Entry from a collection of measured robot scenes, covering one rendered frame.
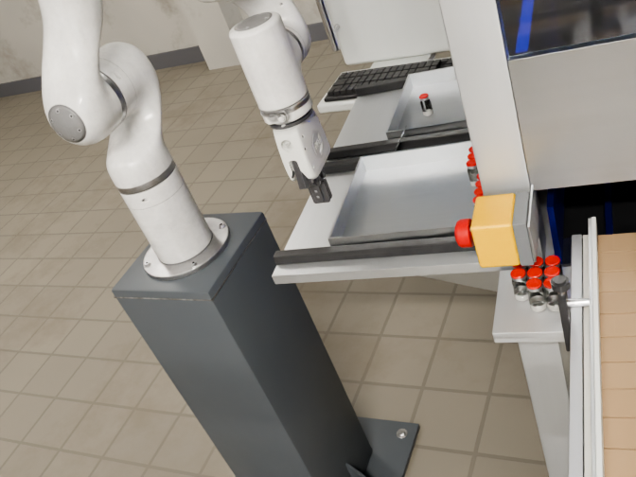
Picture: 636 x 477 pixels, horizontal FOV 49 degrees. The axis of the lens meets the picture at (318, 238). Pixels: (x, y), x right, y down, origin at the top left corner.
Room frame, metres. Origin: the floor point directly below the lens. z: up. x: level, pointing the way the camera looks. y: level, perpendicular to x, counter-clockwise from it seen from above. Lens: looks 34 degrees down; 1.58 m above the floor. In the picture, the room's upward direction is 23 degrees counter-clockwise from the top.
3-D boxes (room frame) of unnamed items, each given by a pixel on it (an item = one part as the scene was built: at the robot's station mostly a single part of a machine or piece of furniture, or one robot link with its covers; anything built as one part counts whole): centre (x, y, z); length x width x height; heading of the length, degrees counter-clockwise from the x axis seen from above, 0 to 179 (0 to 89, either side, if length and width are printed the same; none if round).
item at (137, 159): (1.26, 0.24, 1.16); 0.19 x 0.12 x 0.24; 148
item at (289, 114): (1.05, -0.03, 1.14); 0.09 x 0.08 x 0.03; 150
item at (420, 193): (1.02, -0.23, 0.90); 0.34 x 0.26 x 0.04; 61
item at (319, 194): (1.03, -0.03, 0.99); 0.03 x 0.03 x 0.07; 60
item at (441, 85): (1.30, -0.43, 0.90); 0.34 x 0.26 x 0.04; 60
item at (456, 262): (1.18, -0.28, 0.87); 0.70 x 0.48 x 0.02; 150
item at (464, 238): (0.75, -0.20, 0.99); 0.04 x 0.04 x 0.04; 60
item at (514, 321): (0.69, -0.26, 0.87); 0.14 x 0.13 x 0.02; 60
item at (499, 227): (0.73, -0.23, 0.99); 0.08 x 0.07 x 0.07; 60
